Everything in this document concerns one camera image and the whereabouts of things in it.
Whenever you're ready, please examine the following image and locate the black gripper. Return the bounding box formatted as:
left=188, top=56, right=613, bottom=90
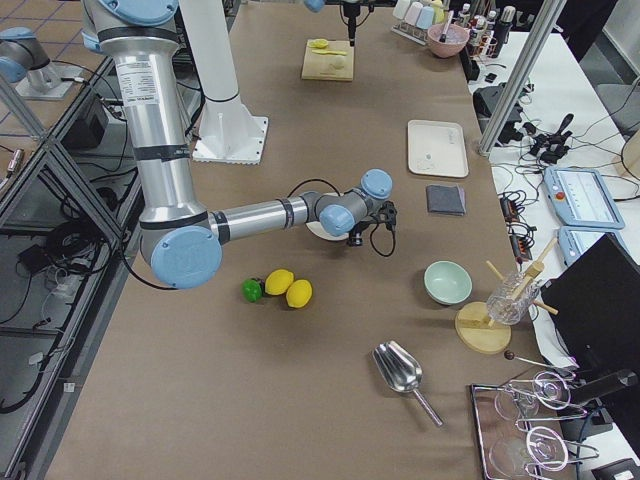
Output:
left=346, top=200, right=397, bottom=246

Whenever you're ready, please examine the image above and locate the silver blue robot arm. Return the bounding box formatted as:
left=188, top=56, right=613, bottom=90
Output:
left=83, top=1, right=392, bottom=289

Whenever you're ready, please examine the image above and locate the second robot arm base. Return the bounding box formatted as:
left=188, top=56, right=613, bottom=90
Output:
left=1, top=27, right=71, bottom=101

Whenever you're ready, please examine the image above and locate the white rabbit tray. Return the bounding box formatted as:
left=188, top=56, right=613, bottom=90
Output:
left=407, top=120, right=469, bottom=178

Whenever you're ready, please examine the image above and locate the black framed tray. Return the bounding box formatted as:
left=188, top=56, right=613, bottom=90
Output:
left=470, top=384, right=570, bottom=479

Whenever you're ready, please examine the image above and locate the grey folded cloth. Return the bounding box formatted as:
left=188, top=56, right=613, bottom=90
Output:
left=426, top=184, right=466, bottom=216

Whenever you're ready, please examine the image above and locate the white plate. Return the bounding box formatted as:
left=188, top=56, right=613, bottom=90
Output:
left=306, top=203, right=355, bottom=242

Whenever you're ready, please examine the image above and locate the mint green bowl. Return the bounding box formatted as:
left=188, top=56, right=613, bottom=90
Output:
left=423, top=261, right=472, bottom=306

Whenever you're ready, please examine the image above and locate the yellow lemon right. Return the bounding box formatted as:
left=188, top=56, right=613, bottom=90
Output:
left=285, top=279, right=313, bottom=309

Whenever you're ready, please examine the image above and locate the yellow lemon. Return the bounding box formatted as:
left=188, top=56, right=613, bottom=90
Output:
left=285, top=279, right=313, bottom=309
left=264, top=269, right=295, bottom=296

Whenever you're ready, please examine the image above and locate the yellow lemon left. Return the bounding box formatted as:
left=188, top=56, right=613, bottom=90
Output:
left=264, top=269, right=295, bottom=296

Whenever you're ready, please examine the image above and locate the clear glass cup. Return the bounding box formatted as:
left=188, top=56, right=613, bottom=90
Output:
left=486, top=272, right=540, bottom=326

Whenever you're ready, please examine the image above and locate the green lime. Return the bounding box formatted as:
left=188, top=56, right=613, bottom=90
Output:
left=241, top=278, right=264, bottom=303

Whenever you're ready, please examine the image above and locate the metal scoop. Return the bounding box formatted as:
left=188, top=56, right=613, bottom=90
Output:
left=372, top=340, right=444, bottom=427

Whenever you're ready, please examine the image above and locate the wooden cutting board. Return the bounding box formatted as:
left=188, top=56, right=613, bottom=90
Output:
left=301, top=38, right=355, bottom=82

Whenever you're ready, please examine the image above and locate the round wooden cup stand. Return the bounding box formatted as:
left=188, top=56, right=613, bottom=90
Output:
left=455, top=237, right=558, bottom=355

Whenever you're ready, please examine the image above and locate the blue teach pendant lower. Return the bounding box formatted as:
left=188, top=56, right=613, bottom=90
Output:
left=557, top=226, right=609, bottom=267

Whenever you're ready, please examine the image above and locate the blue teach pendant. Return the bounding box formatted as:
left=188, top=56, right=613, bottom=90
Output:
left=557, top=226, right=609, bottom=267
left=543, top=166, right=625, bottom=230

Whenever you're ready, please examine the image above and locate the pink bowl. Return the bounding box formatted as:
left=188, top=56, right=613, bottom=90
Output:
left=427, top=23, right=470, bottom=58

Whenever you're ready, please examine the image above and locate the blue teach pendant upper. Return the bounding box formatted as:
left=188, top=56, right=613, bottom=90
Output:
left=543, top=166, right=625, bottom=230

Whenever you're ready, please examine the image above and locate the pastel cup rack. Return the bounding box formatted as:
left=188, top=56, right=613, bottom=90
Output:
left=391, top=0, right=448, bottom=45

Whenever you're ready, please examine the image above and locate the black monitor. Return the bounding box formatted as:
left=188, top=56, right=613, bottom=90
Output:
left=542, top=233, right=639, bottom=374

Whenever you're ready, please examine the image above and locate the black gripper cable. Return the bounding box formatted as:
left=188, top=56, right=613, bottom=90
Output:
left=288, top=178, right=397, bottom=257

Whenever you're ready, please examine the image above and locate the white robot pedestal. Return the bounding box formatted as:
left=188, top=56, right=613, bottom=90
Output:
left=179, top=0, right=269, bottom=165

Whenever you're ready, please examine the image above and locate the aluminium frame post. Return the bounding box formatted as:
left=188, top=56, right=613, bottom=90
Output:
left=478, top=0, right=566, bottom=158

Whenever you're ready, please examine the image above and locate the wire glass holder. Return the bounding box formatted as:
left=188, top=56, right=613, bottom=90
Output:
left=489, top=370, right=599, bottom=479

